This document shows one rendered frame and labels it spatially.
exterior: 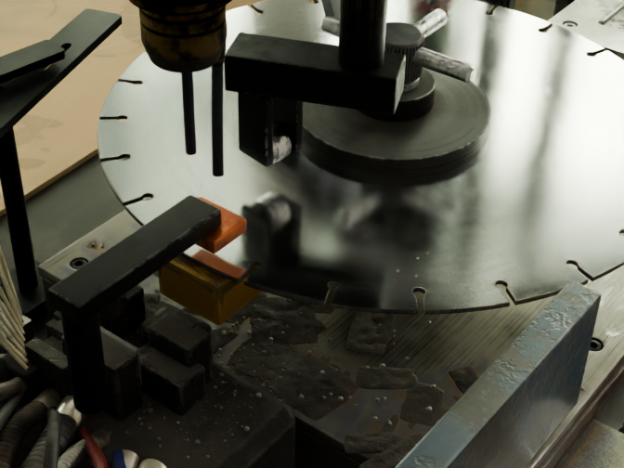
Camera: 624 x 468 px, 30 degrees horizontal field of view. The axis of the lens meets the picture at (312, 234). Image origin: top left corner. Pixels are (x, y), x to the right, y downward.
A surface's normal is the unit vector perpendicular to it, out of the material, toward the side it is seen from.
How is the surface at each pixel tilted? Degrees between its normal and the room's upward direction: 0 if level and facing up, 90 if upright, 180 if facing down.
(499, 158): 0
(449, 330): 0
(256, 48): 0
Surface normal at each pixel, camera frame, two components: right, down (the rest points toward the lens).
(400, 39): 0.02, -0.79
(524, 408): 0.79, 0.38
